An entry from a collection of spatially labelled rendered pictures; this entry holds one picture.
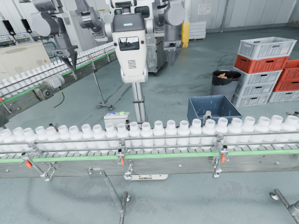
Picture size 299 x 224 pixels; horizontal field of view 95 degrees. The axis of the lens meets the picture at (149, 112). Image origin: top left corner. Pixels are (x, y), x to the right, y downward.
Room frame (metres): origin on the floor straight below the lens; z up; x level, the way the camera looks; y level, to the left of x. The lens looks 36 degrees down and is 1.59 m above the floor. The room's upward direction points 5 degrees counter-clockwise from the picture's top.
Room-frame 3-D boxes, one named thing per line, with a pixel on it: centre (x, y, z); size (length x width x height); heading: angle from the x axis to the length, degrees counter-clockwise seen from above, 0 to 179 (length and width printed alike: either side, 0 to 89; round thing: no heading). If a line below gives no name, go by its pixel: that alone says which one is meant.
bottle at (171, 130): (0.49, -0.10, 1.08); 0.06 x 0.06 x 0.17
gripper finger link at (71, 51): (0.65, 0.34, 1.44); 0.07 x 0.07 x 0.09; 86
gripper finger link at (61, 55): (0.67, 0.34, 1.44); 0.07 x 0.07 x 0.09; 86
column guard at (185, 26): (7.95, -2.21, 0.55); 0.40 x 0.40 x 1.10; 86
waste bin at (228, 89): (2.24, -1.39, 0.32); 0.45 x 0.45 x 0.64
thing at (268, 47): (2.30, -1.94, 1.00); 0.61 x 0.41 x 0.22; 93
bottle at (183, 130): (0.48, -0.16, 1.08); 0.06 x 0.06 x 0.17
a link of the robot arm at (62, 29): (0.66, 0.34, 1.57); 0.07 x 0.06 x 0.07; 178
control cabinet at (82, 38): (6.42, 2.50, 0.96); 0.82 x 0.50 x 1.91; 158
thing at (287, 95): (2.35, -2.65, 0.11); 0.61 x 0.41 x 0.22; 89
